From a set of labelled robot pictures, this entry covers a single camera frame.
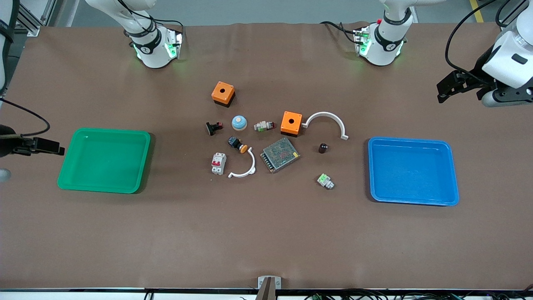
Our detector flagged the white circuit breaker red switch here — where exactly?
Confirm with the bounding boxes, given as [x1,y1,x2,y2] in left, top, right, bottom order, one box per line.
[211,152,227,175]

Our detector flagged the green plastic tray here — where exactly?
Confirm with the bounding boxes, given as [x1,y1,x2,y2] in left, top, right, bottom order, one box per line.
[57,127,151,194]

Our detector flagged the blue plastic tray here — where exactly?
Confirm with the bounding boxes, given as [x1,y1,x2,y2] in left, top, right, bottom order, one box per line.
[368,136,460,207]

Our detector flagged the large white curved clamp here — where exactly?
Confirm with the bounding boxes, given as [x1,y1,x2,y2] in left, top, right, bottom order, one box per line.
[301,111,349,141]

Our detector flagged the orange button box black base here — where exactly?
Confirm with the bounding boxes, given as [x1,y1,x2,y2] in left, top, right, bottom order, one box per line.
[280,110,303,138]
[211,81,236,108]

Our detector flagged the metal mesh power supply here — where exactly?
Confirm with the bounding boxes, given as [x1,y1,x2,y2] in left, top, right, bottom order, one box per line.
[260,137,301,174]

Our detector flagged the orange capped push button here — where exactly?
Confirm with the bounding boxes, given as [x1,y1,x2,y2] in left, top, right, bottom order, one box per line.
[228,136,249,154]

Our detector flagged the small white curved clamp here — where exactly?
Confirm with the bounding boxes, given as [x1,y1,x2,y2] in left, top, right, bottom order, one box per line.
[228,149,256,179]

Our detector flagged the brown table cover mat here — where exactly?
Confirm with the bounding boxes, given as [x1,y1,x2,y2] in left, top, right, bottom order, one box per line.
[0,22,533,291]

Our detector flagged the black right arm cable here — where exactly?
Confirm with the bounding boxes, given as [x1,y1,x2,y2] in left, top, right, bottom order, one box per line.
[0,96,51,138]

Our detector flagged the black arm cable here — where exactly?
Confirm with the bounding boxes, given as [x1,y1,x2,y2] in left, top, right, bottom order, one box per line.
[444,0,500,82]
[0,96,51,138]

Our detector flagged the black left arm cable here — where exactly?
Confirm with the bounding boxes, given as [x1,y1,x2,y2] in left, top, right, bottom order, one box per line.
[444,0,500,82]

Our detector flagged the aluminium frame profile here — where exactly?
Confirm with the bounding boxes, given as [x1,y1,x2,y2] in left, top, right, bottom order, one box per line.
[16,0,60,38]

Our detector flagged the black left base cable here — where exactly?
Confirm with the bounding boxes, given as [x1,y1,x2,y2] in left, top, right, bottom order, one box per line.
[320,20,359,45]

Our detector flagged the black base cable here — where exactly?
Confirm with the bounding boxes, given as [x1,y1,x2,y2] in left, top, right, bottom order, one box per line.
[320,20,359,45]
[116,0,185,40]

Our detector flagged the black right base cable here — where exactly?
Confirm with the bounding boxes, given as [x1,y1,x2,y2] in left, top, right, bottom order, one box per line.
[116,0,185,40]

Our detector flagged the grey metal mount bracket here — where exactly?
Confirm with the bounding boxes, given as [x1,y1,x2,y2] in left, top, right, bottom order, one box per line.
[255,276,282,300]

